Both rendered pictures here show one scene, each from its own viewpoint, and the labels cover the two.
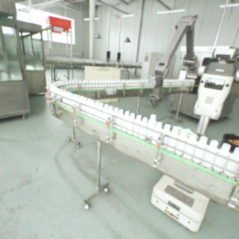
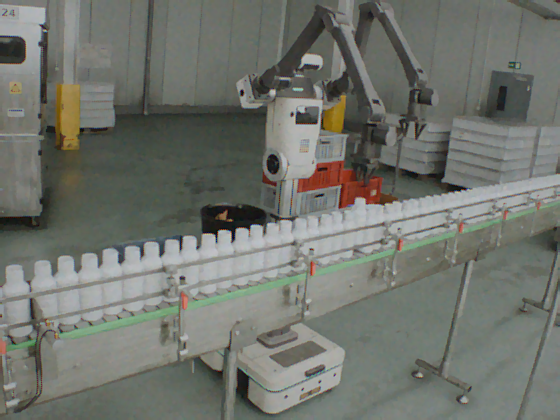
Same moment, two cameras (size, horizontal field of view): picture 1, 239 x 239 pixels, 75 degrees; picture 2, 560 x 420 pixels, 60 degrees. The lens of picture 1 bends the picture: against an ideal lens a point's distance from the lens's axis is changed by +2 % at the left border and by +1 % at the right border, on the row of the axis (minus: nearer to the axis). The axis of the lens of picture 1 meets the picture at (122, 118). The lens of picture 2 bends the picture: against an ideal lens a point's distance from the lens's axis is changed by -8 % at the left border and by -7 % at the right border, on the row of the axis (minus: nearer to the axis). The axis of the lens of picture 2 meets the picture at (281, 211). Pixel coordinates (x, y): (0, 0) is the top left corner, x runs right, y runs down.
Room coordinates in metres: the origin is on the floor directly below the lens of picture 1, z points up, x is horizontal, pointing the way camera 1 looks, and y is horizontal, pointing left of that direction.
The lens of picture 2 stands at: (0.98, 1.58, 1.64)
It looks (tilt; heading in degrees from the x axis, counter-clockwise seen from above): 16 degrees down; 281
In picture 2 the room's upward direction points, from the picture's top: 6 degrees clockwise
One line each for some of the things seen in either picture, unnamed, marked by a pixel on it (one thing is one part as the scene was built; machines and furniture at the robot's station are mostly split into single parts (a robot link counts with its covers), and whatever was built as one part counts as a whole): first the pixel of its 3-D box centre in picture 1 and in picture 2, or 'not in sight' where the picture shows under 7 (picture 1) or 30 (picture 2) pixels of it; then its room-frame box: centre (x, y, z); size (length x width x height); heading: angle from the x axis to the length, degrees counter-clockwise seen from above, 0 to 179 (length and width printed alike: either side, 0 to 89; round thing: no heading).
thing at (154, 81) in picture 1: (157, 77); (380, 126); (1.02, -0.20, 1.47); 0.12 x 0.09 x 0.12; 142
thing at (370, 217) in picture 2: (157, 133); (367, 229); (1.01, -0.26, 1.08); 0.06 x 0.06 x 0.17
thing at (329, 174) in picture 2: not in sight; (303, 170); (1.66, -2.68, 0.78); 0.61 x 0.41 x 0.22; 60
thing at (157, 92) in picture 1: (157, 91); (367, 150); (1.05, -0.22, 1.38); 0.10 x 0.07 x 0.07; 144
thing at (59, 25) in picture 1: (60, 55); not in sight; (7.48, 3.04, 1.40); 0.92 x 0.72 x 2.80; 126
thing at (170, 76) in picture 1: (164, 74); not in sight; (8.04, -1.85, 0.96); 0.82 x 0.50 x 1.91; 126
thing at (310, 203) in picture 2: not in sight; (300, 196); (1.66, -2.67, 0.55); 0.61 x 0.41 x 0.22; 61
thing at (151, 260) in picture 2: (81, 104); (151, 273); (1.54, 0.44, 1.08); 0.06 x 0.06 x 0.17
